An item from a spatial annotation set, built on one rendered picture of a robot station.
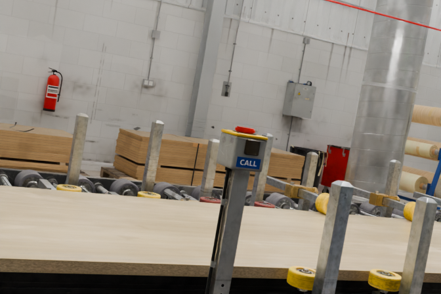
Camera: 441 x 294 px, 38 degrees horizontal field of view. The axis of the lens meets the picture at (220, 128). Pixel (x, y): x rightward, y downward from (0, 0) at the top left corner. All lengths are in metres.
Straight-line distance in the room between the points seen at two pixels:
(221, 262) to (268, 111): 8.60
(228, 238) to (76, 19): 7.37
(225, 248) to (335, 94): 9.36
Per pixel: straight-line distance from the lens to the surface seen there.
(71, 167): 2.27
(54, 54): 8.44
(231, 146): 1.22
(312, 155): 2.66
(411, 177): 8.77
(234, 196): 1.25
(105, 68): 8.64
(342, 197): 1.39
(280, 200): 3.10
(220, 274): 1.28
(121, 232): 1.66
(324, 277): 1.42
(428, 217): 1.56
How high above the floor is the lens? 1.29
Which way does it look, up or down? 3 degrees down
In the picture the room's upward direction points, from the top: 10 degrees clockwise
